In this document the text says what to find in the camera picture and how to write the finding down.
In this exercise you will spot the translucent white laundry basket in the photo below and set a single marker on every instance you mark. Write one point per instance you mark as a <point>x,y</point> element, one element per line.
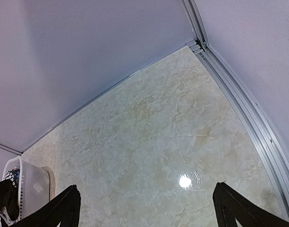
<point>33,186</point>

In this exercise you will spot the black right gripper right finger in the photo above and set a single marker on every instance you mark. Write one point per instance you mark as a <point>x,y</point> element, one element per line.
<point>232,208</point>

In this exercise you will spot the aluminium right side rail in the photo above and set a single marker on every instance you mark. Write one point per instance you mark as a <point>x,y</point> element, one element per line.
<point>256,125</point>

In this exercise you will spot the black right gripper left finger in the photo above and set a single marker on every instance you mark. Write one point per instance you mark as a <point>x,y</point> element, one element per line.
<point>62,211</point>

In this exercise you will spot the aluminium right corner post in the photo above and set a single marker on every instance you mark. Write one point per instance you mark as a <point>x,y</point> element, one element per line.
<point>194,17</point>

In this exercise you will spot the black garment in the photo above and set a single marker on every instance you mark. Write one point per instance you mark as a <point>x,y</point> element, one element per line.
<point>8,199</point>

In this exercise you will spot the navy printed garment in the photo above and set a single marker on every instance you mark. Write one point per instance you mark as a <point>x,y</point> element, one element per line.
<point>13,175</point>

